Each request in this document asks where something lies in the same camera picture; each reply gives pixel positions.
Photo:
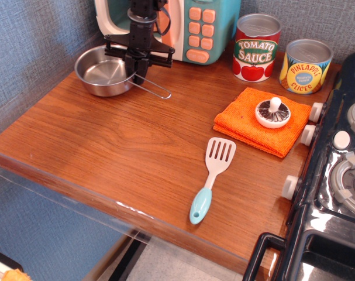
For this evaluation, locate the metal pot with wire handle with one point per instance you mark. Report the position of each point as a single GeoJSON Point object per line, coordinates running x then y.
{"type": "Point", "coordinates": [105, 76]}

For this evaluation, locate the white toy mushroom slice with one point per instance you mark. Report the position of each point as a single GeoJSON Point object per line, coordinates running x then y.
{"type": "Point", "coordinates": [272, 113]}

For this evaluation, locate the orange folded cloth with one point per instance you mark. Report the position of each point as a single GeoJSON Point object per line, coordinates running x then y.
{"type": "Point", "coordinates": [239, 121]}

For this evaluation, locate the tomato sauce can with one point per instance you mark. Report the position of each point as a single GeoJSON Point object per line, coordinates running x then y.
{"type": "Point", "coordinates": [256, 43]}

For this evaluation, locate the teal toy microwave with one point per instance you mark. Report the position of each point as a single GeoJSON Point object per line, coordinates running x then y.
{"type": "Point", "coordinates": [199, 30]}

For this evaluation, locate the pineapple slices can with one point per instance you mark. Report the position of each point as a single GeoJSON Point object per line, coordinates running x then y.
{"type": "Point", "coordinates": [305, 66]}

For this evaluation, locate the black toy stove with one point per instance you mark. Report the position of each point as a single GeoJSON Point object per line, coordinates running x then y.
{"type": "Point", "coordinates": [320, 239]}

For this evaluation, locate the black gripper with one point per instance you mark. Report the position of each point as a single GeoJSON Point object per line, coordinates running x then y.
{"type": "Point", "coordinates": [139, 49]}

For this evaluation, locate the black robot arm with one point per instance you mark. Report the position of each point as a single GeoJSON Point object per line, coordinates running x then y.
{"type": "Point", "coordinates": [147, 9]}

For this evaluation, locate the white and teal toy spatula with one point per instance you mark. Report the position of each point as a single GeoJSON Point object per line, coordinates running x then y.
{"type": "Point", "coordinates": [218, 157]}

